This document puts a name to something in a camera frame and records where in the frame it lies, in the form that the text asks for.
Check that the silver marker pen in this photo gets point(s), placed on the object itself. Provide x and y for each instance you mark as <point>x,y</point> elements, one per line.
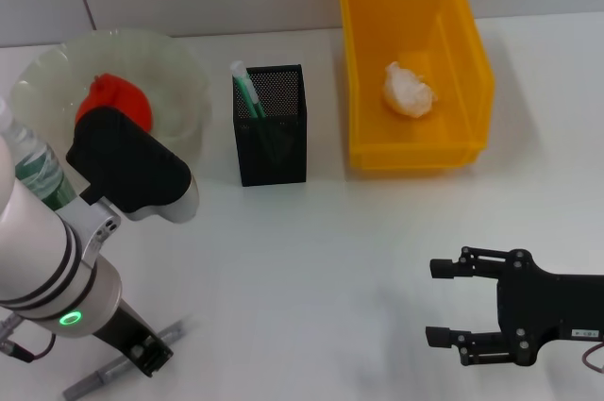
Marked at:
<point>108,375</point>

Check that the white paper ball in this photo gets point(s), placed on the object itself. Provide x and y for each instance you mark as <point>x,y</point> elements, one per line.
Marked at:
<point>408,92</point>

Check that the yellow plastic bin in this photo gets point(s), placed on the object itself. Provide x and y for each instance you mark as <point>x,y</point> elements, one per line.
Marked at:
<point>406,137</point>

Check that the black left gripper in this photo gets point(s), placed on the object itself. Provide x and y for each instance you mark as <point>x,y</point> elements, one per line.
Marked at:
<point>125,332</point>

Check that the red-orange knitted orange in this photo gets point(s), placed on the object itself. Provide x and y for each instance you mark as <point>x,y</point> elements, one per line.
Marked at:
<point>132,99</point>

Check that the black mesh pen holder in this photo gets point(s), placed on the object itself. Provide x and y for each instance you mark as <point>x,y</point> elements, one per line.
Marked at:
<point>271,151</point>

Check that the clear water bottle green label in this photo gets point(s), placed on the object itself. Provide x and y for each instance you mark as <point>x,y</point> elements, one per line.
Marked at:
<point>38,170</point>

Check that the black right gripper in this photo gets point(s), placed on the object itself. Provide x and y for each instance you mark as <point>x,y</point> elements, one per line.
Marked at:
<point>552,306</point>

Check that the mint green utility knife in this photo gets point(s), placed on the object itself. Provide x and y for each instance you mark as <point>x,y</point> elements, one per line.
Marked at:
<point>247,89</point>

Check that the pale green glass fruit plate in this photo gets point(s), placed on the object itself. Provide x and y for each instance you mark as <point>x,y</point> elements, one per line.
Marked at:
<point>174,85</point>

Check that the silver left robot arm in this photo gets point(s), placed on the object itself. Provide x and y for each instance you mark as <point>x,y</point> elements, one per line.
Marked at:
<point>47,250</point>

